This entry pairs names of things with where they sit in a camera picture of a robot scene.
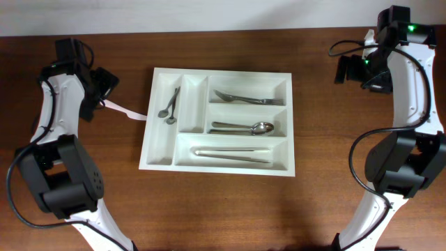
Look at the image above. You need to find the pink plastic knife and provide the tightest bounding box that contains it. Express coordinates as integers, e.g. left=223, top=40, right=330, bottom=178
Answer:
left=105, top=100, right=147, bottom=121

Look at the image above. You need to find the small steel teaspoon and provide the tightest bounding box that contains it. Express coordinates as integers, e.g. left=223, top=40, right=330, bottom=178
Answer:
left=157, top=87, right=180, bottom=118

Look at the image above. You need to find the small dark steel spoon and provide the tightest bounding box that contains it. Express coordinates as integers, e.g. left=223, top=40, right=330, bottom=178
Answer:
left=166, top=88, right=180, bottom=125

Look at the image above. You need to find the steel fork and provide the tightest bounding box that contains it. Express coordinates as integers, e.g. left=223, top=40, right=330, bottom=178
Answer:
left=214, top=90, right=268, bottom=105
left=229, top=95, right=284, bottom=105

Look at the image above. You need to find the steel tablespoon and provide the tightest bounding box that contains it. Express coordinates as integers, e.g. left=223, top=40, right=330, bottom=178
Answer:
left=208, top=129, right=275, bottom=137
left=211, top=121, right=275, bottom=131

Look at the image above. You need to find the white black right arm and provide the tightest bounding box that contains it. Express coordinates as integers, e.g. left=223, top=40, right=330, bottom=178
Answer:
left=331, top=6, right=445, bottom=250

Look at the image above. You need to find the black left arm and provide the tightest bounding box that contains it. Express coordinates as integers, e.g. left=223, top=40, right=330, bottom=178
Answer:
left=6, top=38, right=137, bottom=250

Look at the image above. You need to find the white plastic cutlery tray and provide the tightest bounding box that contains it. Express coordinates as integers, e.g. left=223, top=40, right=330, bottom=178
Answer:
left=139, top=68, right=295, bottom=176

